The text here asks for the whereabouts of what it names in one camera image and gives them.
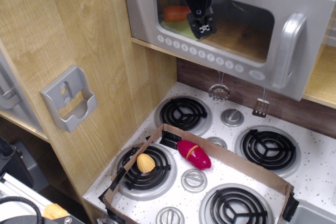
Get grey toy microwave door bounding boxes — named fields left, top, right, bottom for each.
left=126, top=0, right=335, bottom=101

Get light green plastic plate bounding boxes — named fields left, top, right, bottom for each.
left=160, top=20, right=197, bottom=40

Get orange toy carrot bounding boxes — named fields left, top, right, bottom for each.
left=163, top=6, right=191, bottom=22

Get hanging round clear strainer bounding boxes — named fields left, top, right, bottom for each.
left=208, top=71, right=230, bottom=102

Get back left black burner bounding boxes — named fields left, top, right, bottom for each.
left=156, top=97, right=210, bottom=131

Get black burner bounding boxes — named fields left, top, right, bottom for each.
left=156, top=97, right=210, bottom=131
left=199, top=187, right=270, bottom=223
left=239, top=129, right=297, bottom=171
left=122, top=145, right=171, bottom=190

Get back grey stove knob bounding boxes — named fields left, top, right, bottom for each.
left=220, top=109, right=244, bottom=127

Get hanging silver toy spatula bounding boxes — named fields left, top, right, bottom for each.
left=252, top=88, right=270, bottom=118

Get brown cardboard barrier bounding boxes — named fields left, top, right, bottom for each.
left=100, top=124, right=299, bottom=223

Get middle small grey stove knob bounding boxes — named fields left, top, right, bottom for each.
left=207, top=136, right=227, bottom=149

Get red toy sweet potato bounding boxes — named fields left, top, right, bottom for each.
left=177, top=140, right=212, bottom=170

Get back right black burner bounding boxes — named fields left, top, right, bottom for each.
left=239, top=129, right=297, bottom=171

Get yellow toy corn piece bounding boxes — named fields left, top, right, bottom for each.
left=136, top=153, right=156, bottom=173

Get centre grey stove knob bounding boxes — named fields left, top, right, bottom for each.
left=181, top=169, right=207, bottom=193

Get front left black burner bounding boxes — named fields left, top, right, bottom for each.
left=122, top=145, right=171, bottom=190

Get front right black burner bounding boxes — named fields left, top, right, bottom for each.
left=199, top=187, right=270, bottom=223

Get front grey stove knob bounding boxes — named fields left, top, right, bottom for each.
left=156, top=207, right=185, bottom=224

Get orange toy food piece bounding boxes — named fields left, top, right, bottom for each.
left=42, top=204, right=68, bottom=220

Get grey wall phone holder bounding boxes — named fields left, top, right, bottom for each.
left=40, top=65, right=98, bottom=132

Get grey cabinet door handle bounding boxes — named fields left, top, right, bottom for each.
left=1, top=91, right=21, bottom=110

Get black cable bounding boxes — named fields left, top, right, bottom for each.
left=0, top=196, right=43, bottom=224

